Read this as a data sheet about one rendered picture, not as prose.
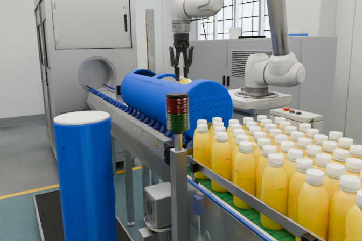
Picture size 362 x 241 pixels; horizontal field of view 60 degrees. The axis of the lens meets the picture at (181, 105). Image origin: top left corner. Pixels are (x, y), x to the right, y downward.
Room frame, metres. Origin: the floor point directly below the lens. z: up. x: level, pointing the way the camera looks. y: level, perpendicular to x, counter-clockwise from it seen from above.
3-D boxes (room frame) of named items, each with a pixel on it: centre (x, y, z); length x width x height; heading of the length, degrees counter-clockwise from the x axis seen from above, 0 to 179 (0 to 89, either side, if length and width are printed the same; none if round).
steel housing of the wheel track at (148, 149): (2.28, 0.35, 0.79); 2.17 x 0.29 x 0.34; 27
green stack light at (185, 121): (0.85, 0.01, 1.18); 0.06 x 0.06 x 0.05
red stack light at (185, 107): (0.85, 0.01, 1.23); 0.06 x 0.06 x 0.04
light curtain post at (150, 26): (2.83, 0.26, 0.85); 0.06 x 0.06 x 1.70; 27
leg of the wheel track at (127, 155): (2.25, 0.41, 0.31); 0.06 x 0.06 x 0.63; 27
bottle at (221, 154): (1.01, -0.13, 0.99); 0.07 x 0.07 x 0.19
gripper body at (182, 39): (1.59, -0.01, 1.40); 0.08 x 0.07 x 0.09; 117
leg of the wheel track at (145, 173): (2.32, 0.29, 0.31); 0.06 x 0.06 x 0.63; 27
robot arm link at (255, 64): (2.07, -0.52, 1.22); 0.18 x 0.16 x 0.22; 41
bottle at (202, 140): (1.12, -0.08, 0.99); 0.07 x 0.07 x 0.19
